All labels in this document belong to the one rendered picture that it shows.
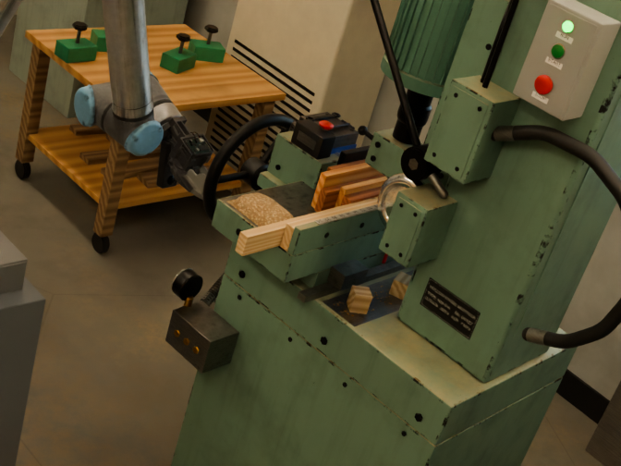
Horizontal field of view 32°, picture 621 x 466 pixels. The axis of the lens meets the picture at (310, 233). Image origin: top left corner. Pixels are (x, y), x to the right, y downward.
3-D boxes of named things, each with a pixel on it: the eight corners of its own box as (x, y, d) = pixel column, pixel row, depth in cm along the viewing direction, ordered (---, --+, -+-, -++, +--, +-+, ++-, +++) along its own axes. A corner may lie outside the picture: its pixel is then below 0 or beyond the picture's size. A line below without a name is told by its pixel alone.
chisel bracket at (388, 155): (383, 164, 217) (395, 126, 213) (435, 198, 210) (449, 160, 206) (359, 169, 212) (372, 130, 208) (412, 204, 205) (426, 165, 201)
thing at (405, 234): (408, 239, 198) (429, 182, 192) (437, 258, 194) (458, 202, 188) (375, 249, 191) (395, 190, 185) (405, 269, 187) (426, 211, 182)
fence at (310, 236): (477, 197, 236) (485, 176, 234) (482, 201, 236) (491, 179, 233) (286, 251, 194) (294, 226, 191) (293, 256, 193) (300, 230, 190)
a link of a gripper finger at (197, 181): (212, 192, 241) (190, 161, 244) (200, 209, 245) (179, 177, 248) (222, 190, 243) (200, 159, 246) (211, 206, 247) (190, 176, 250)
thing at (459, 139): (450, 153, 188) (480, 74, 181) (490, 177, 183) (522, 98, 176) (420, 159, 182) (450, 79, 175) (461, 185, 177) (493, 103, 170)
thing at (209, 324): (193, 329, 228) (200, 299, 224) (230, 362, 222) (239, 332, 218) (162, 339, 222) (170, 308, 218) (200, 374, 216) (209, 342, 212)
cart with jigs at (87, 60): (156, 152, 416) (191, -7, 385) (249, 227, 384) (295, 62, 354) (2, 173, 370) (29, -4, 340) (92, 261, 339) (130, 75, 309)
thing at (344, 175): (375, 190, 226) (386, 157, 223) (381, 193, 225) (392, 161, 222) (310, 205, 212) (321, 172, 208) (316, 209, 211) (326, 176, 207)
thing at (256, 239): (425, 199, 229) (431, 182, 227) (432, 203, 228) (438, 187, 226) (234, 251, 189) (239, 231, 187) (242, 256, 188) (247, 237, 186)
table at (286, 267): (374, 158, 255) (382, 136, 252) (473, 224, 239) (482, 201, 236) (177, 201, 212) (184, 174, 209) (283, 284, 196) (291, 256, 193)
